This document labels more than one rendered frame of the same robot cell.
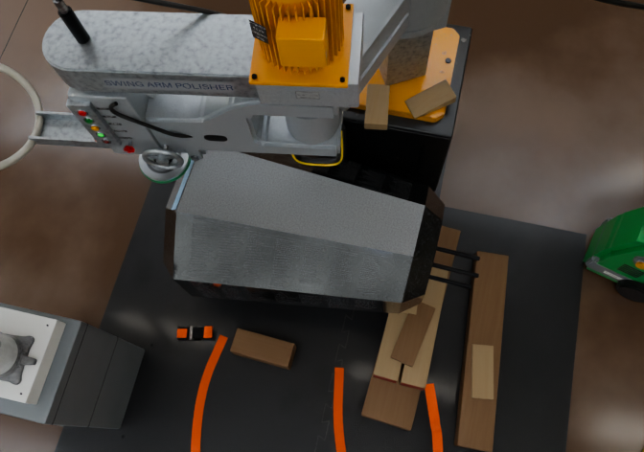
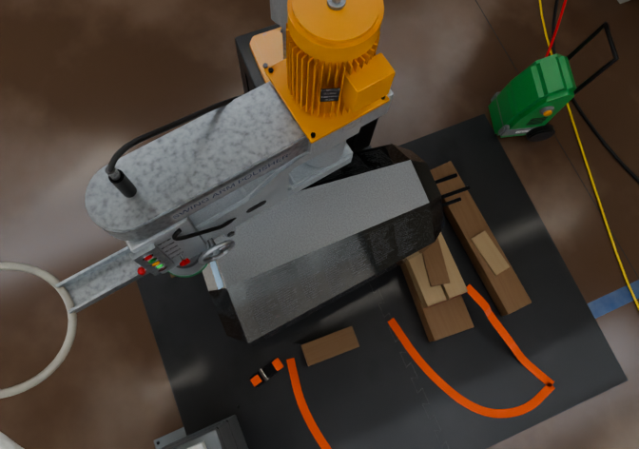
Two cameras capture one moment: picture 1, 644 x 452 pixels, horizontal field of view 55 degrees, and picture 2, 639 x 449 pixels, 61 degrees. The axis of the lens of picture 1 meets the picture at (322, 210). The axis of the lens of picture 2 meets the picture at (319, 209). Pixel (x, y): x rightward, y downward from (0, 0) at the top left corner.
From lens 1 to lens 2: 84 cm
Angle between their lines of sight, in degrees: 17
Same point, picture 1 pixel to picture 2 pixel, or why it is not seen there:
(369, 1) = not seen: hidden behind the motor
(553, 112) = (404, 37)
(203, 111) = (244, 190)
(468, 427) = (507, 297)
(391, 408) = (451, 322)
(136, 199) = (133, 302)
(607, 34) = not seen: outside the picture
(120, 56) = (178, 186)
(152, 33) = (190, 149)
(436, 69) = not seen: hidden behind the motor
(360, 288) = (401, 250)
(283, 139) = (307, 173)
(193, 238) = (251, 300)
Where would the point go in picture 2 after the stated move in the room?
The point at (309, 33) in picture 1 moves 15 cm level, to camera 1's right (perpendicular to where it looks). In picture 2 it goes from (379, 72) to (418, 38)
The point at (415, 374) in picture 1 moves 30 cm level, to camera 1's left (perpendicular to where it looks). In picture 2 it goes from (455, 286) to (418, 325)
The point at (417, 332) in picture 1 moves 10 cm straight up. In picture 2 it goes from (435, 256) to (440, 252)
